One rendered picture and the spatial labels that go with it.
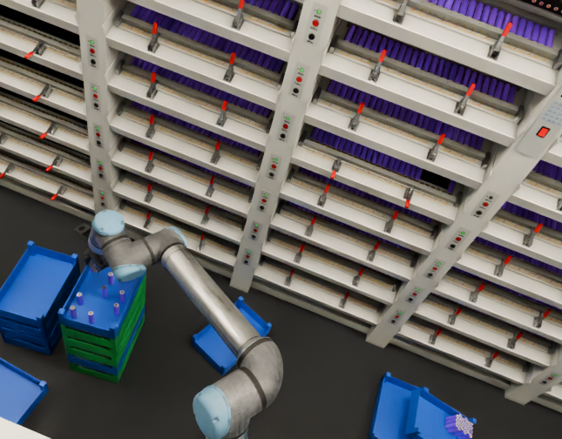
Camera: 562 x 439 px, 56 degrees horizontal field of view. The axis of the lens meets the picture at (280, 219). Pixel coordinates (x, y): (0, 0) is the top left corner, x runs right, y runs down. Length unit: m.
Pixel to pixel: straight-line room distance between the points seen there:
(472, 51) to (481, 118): 0.22
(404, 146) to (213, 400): 0.97
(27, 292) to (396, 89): 1.56
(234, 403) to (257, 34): 1.03
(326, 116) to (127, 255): 0.76
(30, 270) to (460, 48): 1.77
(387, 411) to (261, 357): 1.23
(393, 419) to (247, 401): 1.28
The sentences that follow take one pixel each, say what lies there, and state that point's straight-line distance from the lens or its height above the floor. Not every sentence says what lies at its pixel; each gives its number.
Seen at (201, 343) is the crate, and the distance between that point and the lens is 2.43.
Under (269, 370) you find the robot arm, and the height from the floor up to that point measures 0.97.
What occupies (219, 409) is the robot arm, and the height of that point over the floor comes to 0.96.
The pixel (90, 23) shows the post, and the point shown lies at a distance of 1.93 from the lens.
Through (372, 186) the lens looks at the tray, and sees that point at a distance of 1.87.
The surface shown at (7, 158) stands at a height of 0.21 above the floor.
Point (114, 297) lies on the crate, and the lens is 2.07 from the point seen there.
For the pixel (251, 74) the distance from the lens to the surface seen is 1.80.
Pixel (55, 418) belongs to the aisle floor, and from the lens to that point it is 2.33.
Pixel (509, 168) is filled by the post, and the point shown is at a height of 1.21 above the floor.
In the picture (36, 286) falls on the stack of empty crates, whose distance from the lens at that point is 2.31.
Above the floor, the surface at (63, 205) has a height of 0.05.
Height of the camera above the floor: 2.19
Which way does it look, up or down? 49 degrees down
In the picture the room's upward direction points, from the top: 19 degrees clockwise
